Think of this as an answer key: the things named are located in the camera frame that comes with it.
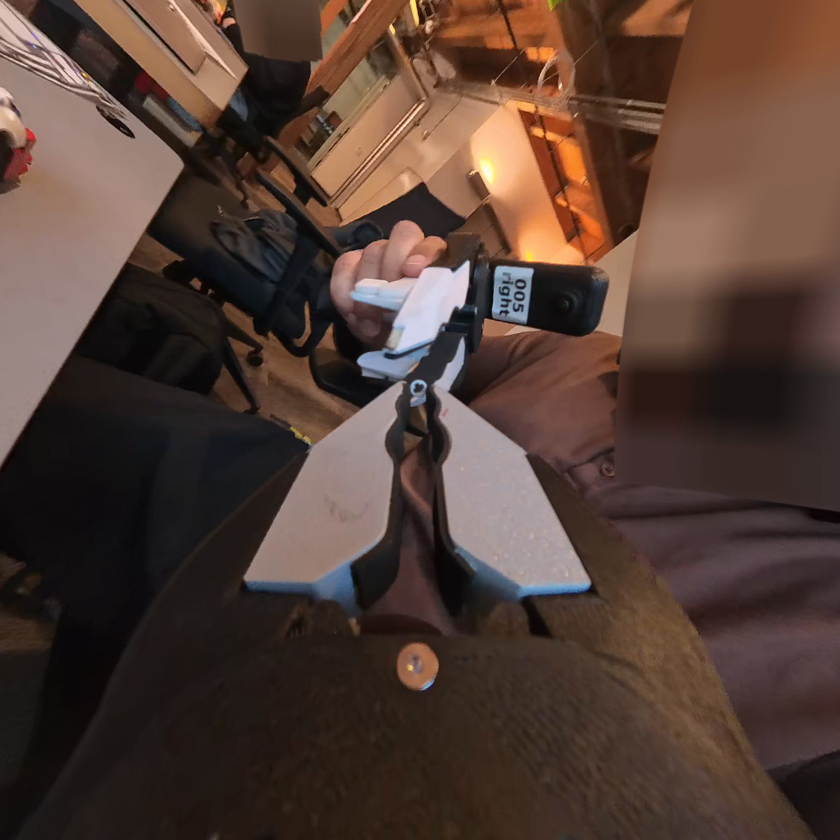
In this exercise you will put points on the grey neighbouring desk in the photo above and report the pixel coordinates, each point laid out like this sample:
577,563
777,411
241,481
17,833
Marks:
164,39

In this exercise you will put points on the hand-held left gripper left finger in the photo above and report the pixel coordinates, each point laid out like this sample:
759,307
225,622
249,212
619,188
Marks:
328,512

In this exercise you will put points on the white cabinet unit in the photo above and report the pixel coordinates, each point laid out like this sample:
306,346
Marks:
394,144

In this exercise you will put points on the black office chair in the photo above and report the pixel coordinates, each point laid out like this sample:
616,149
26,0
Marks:
275,262

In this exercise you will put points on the toy brick race car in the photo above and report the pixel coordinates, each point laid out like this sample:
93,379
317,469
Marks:
13,151

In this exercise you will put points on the sticker sheet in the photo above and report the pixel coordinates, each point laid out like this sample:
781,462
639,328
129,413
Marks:
39,52

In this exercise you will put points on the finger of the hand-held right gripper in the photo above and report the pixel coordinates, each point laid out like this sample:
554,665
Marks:
430,308
456,354

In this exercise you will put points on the black backpack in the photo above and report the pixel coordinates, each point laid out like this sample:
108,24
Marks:
151,328

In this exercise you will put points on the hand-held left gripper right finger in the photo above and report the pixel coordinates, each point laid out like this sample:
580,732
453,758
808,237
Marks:
512,518

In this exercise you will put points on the person's right hand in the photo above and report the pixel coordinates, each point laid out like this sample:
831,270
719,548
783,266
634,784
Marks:
374,269

